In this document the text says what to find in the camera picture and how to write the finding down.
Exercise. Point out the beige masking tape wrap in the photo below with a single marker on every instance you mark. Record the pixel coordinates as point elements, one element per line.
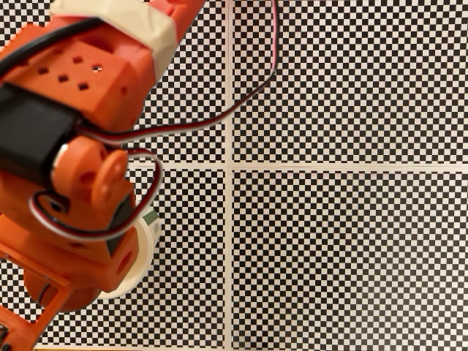
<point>146,22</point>

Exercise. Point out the white paper cup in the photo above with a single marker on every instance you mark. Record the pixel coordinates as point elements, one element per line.
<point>146,248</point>

